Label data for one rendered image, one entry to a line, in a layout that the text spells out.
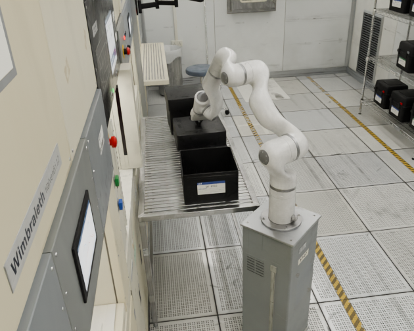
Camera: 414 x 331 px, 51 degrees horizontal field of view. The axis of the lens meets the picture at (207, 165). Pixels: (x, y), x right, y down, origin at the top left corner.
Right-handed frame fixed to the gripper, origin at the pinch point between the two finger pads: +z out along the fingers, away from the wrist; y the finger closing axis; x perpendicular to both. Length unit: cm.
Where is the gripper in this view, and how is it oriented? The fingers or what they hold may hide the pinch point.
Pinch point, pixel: (198, 121)
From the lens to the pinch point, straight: 257.6
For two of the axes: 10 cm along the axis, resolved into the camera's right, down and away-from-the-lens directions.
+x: 1.4, 9.5, -2.8
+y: -9.9, 1.1, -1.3
